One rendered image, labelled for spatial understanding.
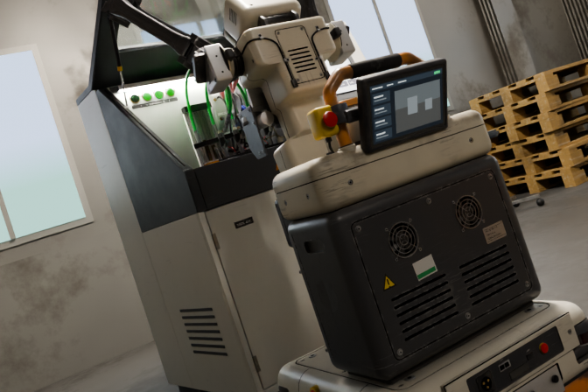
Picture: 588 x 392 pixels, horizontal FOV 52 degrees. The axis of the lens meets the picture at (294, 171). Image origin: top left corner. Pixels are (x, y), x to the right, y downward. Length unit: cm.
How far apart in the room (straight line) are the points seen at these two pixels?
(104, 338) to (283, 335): 261
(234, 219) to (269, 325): 42
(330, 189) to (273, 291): 107
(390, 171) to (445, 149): 18
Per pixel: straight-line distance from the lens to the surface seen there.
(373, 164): 139
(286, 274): 238
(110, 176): 291
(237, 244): 228
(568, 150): 570
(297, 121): 176
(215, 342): 245
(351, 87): 316
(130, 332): 483
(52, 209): 477
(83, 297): 477
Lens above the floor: 77
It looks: 1 degrees up
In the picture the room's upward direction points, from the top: 19 degrees counter-clockwise
